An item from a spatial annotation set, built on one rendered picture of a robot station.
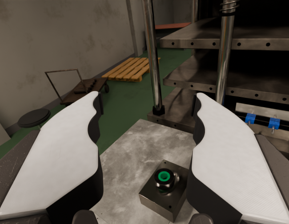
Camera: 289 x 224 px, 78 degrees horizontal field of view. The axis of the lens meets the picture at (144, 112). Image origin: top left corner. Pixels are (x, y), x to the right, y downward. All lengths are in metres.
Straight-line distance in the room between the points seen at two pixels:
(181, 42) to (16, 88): 2.82
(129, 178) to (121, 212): 0.16
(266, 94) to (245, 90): 0.09
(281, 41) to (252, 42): 0.10
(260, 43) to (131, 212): 0.91
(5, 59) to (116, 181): 2.78
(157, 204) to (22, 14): 3.32
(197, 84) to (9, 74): 2.84
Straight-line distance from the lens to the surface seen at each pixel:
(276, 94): 1.08
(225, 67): 1.00
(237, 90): 1.08
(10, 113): 3.44
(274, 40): 0.99
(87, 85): 3.30
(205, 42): 1.04
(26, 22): 3.58
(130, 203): 0.84
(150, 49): 1.12
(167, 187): 0.75
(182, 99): 1.47
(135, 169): 0.94
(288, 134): 1.18
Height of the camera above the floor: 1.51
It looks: 32 degrees down
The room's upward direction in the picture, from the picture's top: 9 degrees counter-clockwise
